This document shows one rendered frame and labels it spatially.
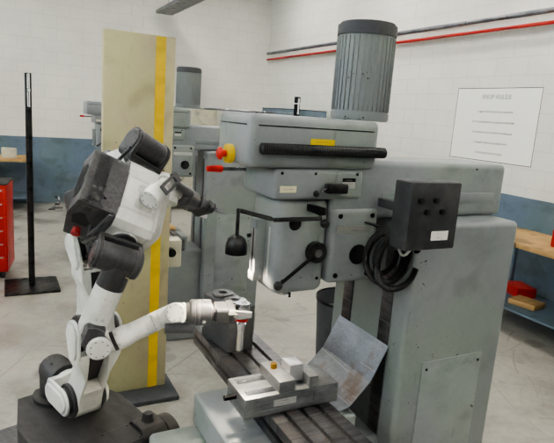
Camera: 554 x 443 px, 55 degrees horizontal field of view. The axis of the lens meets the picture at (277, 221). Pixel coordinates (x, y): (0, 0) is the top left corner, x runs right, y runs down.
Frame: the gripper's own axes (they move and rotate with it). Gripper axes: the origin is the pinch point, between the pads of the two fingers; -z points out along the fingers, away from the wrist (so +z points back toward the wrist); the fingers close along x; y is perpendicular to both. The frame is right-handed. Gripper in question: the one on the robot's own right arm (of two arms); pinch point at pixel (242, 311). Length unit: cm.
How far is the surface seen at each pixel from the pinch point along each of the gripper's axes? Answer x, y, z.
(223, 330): 28.5, 18.9, 1.7
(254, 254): -4.7, -22.0, -2.0
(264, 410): -20.6, 25.4, -5.6
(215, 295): 39.5, 8.3, 4.6
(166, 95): 168, -74, 25
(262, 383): -12.8, 20.4, -6.2
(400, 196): -26, -47, -41
